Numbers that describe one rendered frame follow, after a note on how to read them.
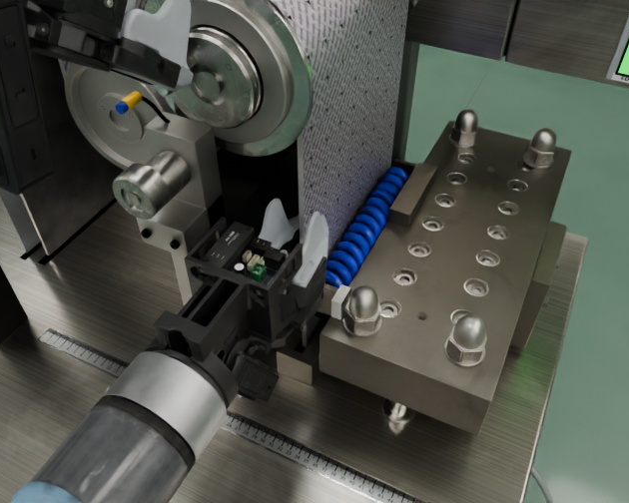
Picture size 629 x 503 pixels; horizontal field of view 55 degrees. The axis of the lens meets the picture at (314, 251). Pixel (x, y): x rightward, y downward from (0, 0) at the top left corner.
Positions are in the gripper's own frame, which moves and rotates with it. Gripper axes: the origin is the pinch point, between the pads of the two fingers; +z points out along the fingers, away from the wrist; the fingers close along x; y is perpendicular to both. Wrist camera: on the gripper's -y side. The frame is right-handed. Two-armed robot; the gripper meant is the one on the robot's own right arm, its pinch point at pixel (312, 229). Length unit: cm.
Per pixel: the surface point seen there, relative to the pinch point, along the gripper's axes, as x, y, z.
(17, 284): 38.3, -19.1, -7.6
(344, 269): -3.1, -5.0, 1.0
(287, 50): 0.5, 18.9, -2.8
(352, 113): -0.2, 8.0, 8.1
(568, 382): -41, -109, 80
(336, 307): -4.6, -4.4, -4.2
